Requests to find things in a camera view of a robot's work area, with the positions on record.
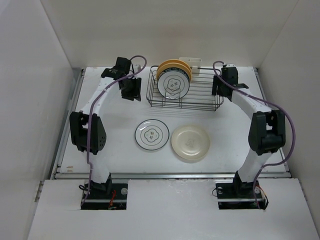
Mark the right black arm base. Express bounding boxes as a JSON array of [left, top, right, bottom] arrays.
[[212, 182, 269, 210]]

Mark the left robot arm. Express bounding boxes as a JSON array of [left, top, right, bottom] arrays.
[[69, 55, 146, 199]]

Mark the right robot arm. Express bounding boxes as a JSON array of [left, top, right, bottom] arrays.
[[212, 61, 286, 197]]

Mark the rear yellow plate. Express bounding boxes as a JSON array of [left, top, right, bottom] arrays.
[[158, 59, 191, 70]]

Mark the white cutlery holder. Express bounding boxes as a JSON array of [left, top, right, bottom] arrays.
[[179, 57, 202, 75]]

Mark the white plate green rim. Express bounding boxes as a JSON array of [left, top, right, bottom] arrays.
[[134, 119, 170, 151]]

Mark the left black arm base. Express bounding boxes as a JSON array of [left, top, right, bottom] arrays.
[[79, 179, 129, 211]]

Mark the yellow plate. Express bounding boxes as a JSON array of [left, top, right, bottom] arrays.
[[158, 59, 191, 70], [156, 63, 192, 82]]

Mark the cream plate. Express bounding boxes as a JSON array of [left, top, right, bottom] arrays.
[[171, 124, 211, 163]]

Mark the metal wire dish rack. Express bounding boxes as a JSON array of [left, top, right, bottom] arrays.
[[146, 65, 224, 111]]

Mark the front yellow plate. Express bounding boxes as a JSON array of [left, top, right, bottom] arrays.
[[156, 63, 192, 82]]

